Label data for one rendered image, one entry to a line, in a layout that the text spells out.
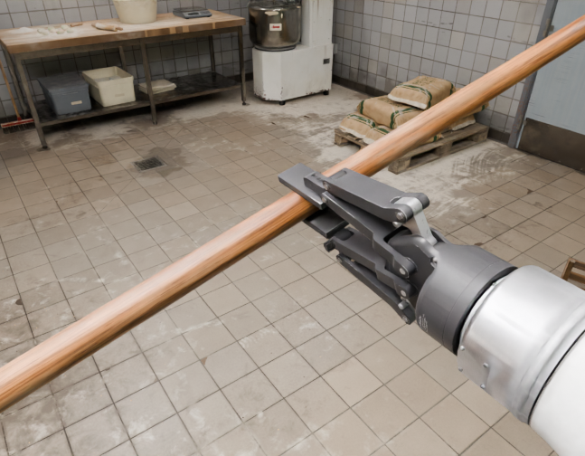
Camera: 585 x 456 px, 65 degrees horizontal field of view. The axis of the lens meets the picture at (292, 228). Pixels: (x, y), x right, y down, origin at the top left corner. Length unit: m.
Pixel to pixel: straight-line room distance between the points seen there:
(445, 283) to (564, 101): 4.14
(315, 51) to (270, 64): 0.55
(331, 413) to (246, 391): 0.38
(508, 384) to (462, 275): 0.07
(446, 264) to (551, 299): 0.07
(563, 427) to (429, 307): 0.10
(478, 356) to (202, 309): 2.25
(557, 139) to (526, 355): 4.24
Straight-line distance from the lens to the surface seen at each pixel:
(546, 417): 0.31
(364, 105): 4.16
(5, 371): 0.42
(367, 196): 0.36
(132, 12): 5.05
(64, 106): 4.86
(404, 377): 2.23
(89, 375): 2.36
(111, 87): 4.90
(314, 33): 5.46
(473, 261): 0.34
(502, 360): 0.31
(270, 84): 5.30
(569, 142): 4.47
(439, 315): 0.33
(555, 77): 4.44
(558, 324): 0.30
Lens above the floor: 1.69
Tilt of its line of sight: 33 degrees down
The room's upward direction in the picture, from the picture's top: straight up
